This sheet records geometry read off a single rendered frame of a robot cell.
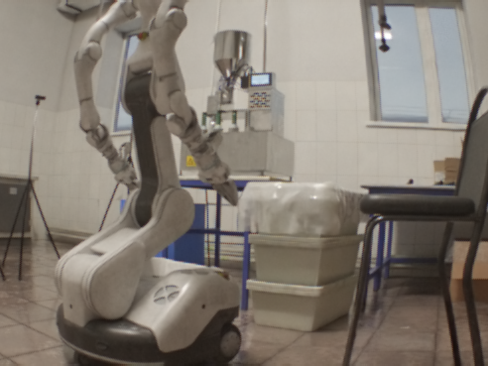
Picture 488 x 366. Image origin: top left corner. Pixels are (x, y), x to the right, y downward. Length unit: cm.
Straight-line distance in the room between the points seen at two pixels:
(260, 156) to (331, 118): 173
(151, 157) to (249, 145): 129
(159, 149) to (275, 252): 87
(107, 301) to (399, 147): 334
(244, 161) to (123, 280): 158
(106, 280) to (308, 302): 109
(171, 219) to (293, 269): 81
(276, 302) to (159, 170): 95
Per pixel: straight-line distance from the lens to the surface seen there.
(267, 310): 229
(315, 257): 213
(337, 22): 472
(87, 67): 173
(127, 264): 143
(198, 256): 349
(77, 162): 606
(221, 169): 150
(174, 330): 139
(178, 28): 140
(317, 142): 441
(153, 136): 159
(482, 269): 290
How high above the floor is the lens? 57
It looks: 2 degrees up
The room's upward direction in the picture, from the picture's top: 2 degrees clockwise
